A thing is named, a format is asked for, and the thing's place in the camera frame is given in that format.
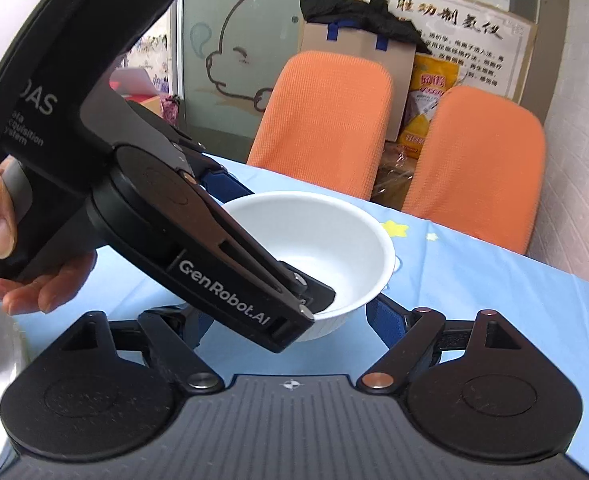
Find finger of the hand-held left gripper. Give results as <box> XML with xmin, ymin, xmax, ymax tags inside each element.
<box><xmin>181</xmin><ymin>171</ymin><xmax>337</xmax><ymax>320</ymax></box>
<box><xmin>119</xmin><ymin>100</ymin><xmax>255</xmax><ymax>206</ymax></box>

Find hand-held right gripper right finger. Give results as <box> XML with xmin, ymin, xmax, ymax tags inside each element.
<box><xmin>357</xmin><ymin>292</ymin><xmax>545</xmax><ymax>393</ymax></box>

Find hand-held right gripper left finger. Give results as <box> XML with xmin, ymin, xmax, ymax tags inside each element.
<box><xmin>39</xmin><ymin>305</ymin><xmax>225</xmax><ymax>395</ymax></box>

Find white bowl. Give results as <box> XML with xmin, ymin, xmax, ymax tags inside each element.
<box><xmin>214</xmin><ymin>191</ymin><xmax>396</xmax><ymax>343</ymax></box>

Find pink patterned fabric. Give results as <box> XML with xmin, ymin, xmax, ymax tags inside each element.
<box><xmin>160</xmin><ymin>94</ymin><xmax>182</xmax><ymax>127</ymax></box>

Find blue cartoon printed tablecloth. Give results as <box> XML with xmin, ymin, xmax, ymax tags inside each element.
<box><xmin>4</xmin><ymin>152</ymin><xmax>589</xmax><ymax>466</ymax></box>

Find orange chair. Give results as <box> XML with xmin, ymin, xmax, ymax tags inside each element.
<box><xmin>247</xmin><ymin>51</ymin><xmax>394</xmax><ymax>201</ymax></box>
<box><xmin>401</xmin><ymin>85</ymin><xmax>546</xmax><ymax>256</ymax></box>

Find plastic-wrapped brown box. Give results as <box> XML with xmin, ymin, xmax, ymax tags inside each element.
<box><xmin>371</xmin><ymin>141</ymin><xmax>427</xmax><ymax>211</ymax></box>

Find glass door with cat drawing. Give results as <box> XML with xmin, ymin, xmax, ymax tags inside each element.
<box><xmin>174</xmin><ymin>0</ymin><xmax>315</xmax><ymax>161</ymax></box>

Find brown paper bag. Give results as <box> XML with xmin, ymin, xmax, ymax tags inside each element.
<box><xmin>299</xmin><ymin>20</ymin><xmax>417</xmax><ymax>143</ymax></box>

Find black cloth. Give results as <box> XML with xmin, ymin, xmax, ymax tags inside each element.
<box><xmin>300</xmin><ymin>0</ymin><xmax>430</xmax><ymax>56</ymax></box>

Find yellow snack bag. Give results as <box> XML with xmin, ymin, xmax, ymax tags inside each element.
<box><xmin>398</xmin><ymin>54</ymin><xmax>467</xmax><ymax>158</ymax></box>

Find text board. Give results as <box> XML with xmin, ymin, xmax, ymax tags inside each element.
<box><xmin>314</xmin><ymin>0</ymin><xmax>537</xmax><ymax>106</ymax></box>

